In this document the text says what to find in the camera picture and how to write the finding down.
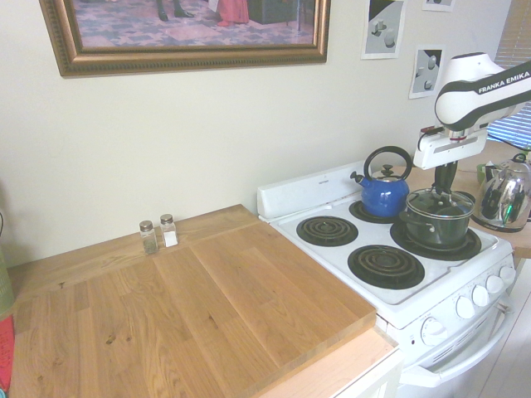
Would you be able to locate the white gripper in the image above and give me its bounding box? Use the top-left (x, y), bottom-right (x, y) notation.
top-left (412, 132), bottom-right (488, 197)

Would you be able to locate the glass pot lid black handle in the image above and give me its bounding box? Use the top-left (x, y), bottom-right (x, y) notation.
top-left (405, 185), bottom-right (475, 220)

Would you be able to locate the dark green cooking pot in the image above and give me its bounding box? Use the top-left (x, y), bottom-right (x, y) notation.
top-left (398, 188), bottom-right (476, 247)

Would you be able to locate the green cup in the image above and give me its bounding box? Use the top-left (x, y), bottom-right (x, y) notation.
top-left (475, 163), bottom-right (499, 184)

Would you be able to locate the silver electric kettle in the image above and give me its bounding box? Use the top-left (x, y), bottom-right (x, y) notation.
top-left (470, 152), bottom-right (531, 234)

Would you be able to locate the blue stovetop kettle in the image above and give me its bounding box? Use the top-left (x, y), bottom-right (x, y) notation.
top-left (350, 145), bottom-right (413, 219)

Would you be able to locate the large coil burner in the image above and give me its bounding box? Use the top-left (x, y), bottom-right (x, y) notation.
top-left (347, 244), bottom-right (426, 291)
top-left (391, 221), bottom-right (483, 263)

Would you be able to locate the small grey shapes print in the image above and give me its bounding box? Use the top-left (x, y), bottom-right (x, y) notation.
top-left (407, 44), bottom-right (446, 100)

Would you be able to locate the white electric stove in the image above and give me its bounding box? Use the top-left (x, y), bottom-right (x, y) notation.
top-left (256, 162), bottom-right (518, 398)

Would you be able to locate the white oven dial knob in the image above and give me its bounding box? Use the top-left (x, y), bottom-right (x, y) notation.
top-left (420, 318), bottom-right (449, 346)

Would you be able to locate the large grey shapes print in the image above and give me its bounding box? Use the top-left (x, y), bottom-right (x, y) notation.
top-left (360, 0), bottom-right (407, 61)

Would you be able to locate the window blind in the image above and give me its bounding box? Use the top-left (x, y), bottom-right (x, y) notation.
top-left (486, 0), bottom-right (531, 149)

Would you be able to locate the white base cabinet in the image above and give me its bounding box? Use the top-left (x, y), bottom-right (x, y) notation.
top-left (285, 347), bottom-right (406, 398)

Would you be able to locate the glass salt shaker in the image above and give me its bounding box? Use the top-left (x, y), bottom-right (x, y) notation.
top-left (158, 213), bottom-right (180, 249)

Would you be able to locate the gold framed painting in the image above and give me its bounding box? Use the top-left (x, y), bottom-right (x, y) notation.
top-left (38, 0), bottom-right (332, 78)

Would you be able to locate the glass pepper shaker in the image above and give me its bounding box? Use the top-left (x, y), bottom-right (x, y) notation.
top-left (139, 221), bottom-right (160, 255)

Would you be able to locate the wooden butcher block board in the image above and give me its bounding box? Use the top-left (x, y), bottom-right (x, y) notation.
top-left (7, 202), bottom-right (379, 398)

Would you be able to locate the green ribbed container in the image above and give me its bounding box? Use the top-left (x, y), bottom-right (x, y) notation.
top-left (0, 242), bottom-right (16, 320)

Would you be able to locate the red packet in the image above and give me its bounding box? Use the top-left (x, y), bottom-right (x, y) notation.
top-left (0, 313), bottom-right (17, 393)

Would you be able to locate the white oven door handle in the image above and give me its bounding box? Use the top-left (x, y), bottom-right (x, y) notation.
top-left (399, 289), bottom-right (516, 387)

